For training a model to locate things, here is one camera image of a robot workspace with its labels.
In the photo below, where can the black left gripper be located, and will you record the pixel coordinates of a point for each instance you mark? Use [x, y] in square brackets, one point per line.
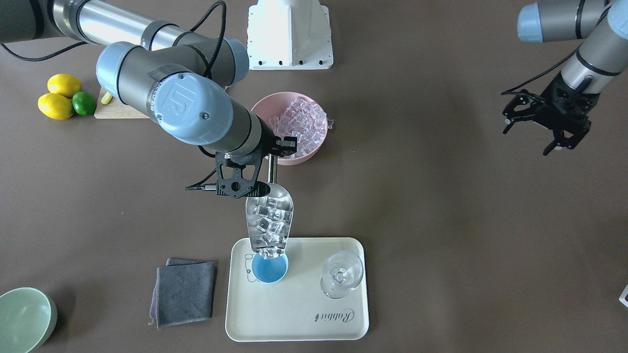
[561, 92]

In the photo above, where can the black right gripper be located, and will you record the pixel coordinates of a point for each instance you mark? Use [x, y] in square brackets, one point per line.
[269, 142]

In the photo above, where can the steel ice scoop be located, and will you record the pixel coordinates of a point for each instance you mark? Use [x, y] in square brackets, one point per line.
[269, 215]

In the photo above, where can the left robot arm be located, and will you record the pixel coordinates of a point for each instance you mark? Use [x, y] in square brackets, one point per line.
[600, 25]

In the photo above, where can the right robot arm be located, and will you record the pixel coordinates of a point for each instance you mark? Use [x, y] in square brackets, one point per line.
[174, 76]

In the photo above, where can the clear ice cubes pile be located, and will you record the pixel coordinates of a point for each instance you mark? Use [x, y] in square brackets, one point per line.
[305, 120]

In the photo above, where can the light blue cup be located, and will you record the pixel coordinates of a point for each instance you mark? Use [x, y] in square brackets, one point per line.
[269, 270]

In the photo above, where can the pink bowl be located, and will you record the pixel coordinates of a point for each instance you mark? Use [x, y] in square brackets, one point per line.
[277, 103]

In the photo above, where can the clear wine glass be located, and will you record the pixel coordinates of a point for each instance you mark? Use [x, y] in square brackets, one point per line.
[342, 273]

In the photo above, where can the bamboo cutting board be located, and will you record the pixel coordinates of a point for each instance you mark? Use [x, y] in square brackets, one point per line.
[115, 109]

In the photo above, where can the cream rabbit tray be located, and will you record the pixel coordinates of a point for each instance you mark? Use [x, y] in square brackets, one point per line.
[293, 308]

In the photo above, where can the yellow plastic knife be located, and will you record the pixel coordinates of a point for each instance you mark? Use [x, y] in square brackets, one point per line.
[107, 98]

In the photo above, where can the grey folded cloth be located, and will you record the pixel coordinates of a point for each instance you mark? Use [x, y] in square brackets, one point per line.
[183, 292]

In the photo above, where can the green lime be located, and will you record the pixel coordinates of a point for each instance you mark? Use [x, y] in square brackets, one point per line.
[84, 103]

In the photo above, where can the yellow lemon near lime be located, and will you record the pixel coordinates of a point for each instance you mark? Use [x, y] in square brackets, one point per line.
[65, 85]

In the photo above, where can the yellow lemon outer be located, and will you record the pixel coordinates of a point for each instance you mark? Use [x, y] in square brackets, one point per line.
[55, 106]

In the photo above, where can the green ceramic bowl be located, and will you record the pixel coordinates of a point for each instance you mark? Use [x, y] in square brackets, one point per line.
[27, 319]

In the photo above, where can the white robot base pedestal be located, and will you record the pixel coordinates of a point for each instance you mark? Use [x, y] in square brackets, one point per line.
[289, 35]

